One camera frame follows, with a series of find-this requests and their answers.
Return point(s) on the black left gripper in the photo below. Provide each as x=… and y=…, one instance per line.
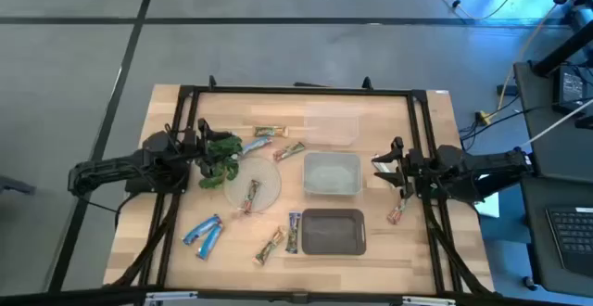
x=195, y=148

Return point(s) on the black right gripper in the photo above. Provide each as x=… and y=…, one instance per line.
x=415, y=171

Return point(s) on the red orange granola bar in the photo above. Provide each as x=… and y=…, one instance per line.
x=397, y=213

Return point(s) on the light blue granola bar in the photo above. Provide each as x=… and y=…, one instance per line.
x=256, y=146

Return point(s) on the red green granola bar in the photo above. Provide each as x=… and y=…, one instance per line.
x=250, y=196
x=289, y=151

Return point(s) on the green orange granola bar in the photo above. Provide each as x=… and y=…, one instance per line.
x=268, y=246
x=271, y=131

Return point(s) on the blue green snack bar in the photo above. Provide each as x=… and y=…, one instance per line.
x=293, y=234

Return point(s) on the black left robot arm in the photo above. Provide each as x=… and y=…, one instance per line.
x=116, y=164

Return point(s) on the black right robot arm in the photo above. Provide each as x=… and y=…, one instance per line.
x=482, y=164

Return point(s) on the green artificial plant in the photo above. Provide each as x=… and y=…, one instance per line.
x=228, y=150

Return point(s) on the light grey plastic bin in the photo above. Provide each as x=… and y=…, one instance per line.
x=332, y=176

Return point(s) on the clear plastic bin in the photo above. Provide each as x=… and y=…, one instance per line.
x=331, y=130

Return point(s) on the dark grey plastic bin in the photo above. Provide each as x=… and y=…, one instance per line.
x=333, y=234

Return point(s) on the black floor box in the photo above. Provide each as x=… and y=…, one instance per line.
x=507, y=90

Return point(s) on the dark grey desk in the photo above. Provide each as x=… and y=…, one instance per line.
x=542, y=157
x=537, y=250

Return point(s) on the black caster wheel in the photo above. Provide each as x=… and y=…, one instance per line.
x=529, y=283

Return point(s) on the black laptop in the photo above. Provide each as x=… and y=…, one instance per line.
x=574, y=232

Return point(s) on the black power adapter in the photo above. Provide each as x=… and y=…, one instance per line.
x=572, y=88

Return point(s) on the dark grey chair base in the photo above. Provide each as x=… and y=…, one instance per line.
x=14, y=185

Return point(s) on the black stand beam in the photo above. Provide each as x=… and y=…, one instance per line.
x=560, y=51

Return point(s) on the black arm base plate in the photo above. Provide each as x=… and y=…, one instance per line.
x=139, y=186

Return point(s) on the black aluminium table frame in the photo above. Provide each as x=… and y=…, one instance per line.
x=301, y=91

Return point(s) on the silver frame bracket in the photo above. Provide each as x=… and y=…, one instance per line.
x=171, y=297
x=428, y=301

